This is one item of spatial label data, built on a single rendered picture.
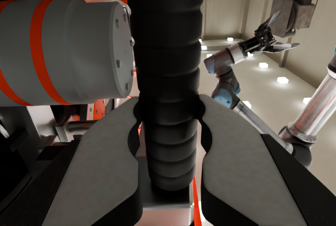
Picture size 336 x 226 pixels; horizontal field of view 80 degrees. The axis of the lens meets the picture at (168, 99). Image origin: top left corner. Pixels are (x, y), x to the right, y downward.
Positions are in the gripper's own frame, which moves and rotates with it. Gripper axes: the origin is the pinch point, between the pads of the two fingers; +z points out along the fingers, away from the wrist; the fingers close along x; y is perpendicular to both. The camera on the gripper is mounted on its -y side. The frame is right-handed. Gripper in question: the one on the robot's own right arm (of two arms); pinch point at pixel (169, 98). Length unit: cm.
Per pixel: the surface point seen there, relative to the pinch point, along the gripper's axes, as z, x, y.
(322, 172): 456, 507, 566
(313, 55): 1153, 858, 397
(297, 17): 665, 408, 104
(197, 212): 146, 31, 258
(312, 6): 675, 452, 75
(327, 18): 1140, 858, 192
